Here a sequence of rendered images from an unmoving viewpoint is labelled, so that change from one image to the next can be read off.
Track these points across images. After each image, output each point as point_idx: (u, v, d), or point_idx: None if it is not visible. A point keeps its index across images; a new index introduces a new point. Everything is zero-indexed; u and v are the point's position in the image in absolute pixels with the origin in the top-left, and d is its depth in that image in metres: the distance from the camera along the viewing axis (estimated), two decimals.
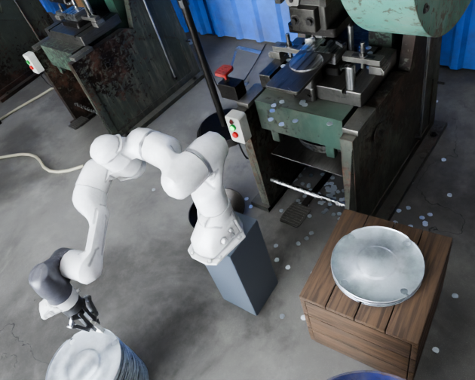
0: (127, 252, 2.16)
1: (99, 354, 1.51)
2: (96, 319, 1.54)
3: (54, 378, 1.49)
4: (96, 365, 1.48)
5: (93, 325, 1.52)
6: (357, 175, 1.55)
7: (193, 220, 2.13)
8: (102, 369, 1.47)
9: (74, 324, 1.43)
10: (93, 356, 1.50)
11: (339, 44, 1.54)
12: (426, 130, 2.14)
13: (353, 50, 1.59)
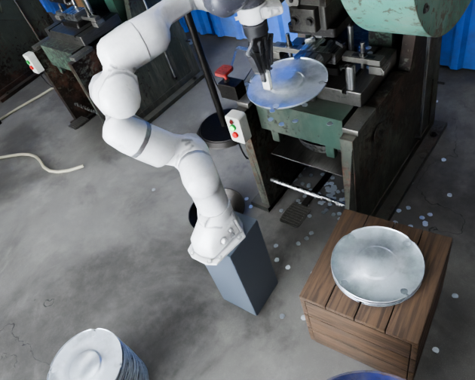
0: (127, 252, 2.16)
1: (280, 93, 1.43)
2: (261, 76, 1.34)
3: (305, 64, 1.50)
4: (273, 88, 1.45)
5: None
6: (357, 175, 1.55)
7: (193, 220, 2.13)
8: (265, 91, 1.46)
9: None
10: (283, 89, 1.43)
11: (339, 44, 1.54)
12: (426, 130, 2.14)
13: (353, 50, 1.59)
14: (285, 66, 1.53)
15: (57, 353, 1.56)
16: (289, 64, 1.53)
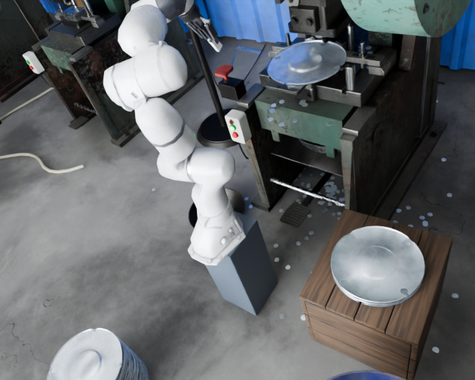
0: (127, 252, 2.16)
1: (320, 65, 1.48)
2: (215, 40, 1.56)
3: (288, 53, 1.60)
4: (311, 68, 1.48)
5: (207, 39, 1.57)
6: (357, 175, 1.55)
7: (193, 220, 2.13)
8: (309, 73, 1.47)
9: (187, 22, 1.51)
10: (317, 62, 1.49)
11: (339, 44, 1.54)
12: (426, 130, 2.14)
13: (353, 50, 1.59)
14: (279, 63, 1.56)
15: (57, 353, 1.56)
16: (279, 61, 1.57)
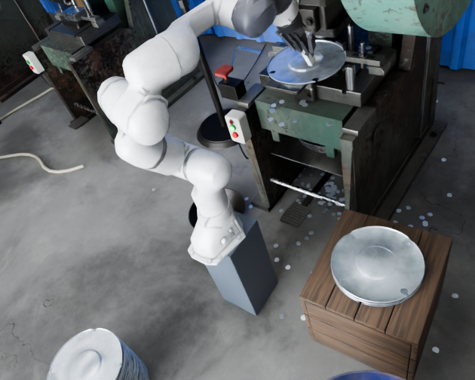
0: (127, 252, 2.16)
1: None
2: (311, 53, 1.30)
3: (302, 80, 1.45)
4: None
5: (301, 53, 1.30)
6: (357, 175, 1.55)
7: (193, 220, 2.13)
8: (317, 50, 1.56)
9: (280, 32, 1.25)
10: (301, 54, 1.55)
11: (339, 44, 1.54)
12: (426, 130, 2.14)
13: (353, 50, 1.59)
14: (322, 72, 1.45)
15: (57, 353, 1.56)
16: (320, 74, 1.45)
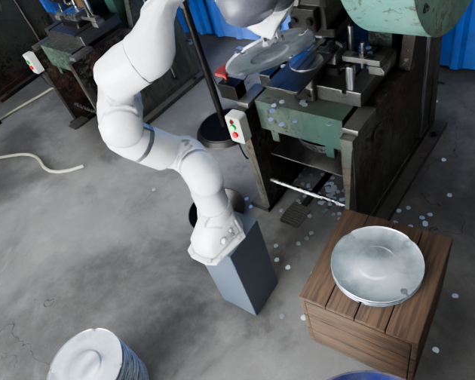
0: (127, 252, 2.16)
1: (255, 64, 1.35)
2: None
3: (288, 36, 1.20)
4: (265, 59, 1.36)
5: None
6: (357, 175, 1.55)
7: (193, 220, 2.13)
8: (268, 62, 1.38)
9: (280, 35, 1.03)
10: (257, 59, 1.33)
11: (339, 44, 1.54)
12: (426, 130, 2.14)
13: (353, 50, 1.59)
14: (298, 39, 1.26)
15: (57, 353, 1.56)
16: (299, 37, 1.25)
